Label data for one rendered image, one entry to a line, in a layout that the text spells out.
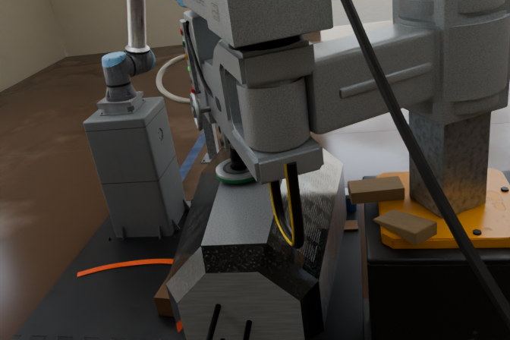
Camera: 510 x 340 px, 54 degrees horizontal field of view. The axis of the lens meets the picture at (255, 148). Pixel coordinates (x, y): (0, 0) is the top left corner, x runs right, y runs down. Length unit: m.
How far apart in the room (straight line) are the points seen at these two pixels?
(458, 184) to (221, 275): 0.86
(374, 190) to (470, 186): 0.34
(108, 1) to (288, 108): 8.48
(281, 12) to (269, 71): 0.17
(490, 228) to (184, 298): 1.07
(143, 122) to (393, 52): 1.89
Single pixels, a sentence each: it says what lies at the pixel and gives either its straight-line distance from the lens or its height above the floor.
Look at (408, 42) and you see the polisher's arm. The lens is 1.53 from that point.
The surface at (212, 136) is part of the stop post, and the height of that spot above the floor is 0.22.
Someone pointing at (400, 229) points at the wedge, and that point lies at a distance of 1.77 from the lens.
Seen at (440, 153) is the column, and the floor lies 1.03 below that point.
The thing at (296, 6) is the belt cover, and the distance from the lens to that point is 1.20.
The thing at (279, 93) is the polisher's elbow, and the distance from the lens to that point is 1.31.
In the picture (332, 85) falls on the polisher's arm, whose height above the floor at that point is 1.37.
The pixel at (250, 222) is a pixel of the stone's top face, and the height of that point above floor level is 0.80.
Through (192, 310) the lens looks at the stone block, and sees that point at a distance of 1.88.
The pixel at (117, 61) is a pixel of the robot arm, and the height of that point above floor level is 1.16.
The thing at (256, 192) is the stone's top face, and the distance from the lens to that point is 2.06.
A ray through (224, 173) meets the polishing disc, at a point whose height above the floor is 0.85.
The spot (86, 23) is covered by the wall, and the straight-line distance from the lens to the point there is 9.96.
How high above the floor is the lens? 1.80
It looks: 24 degrees down
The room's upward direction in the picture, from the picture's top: 8 degrees counter-clockwise
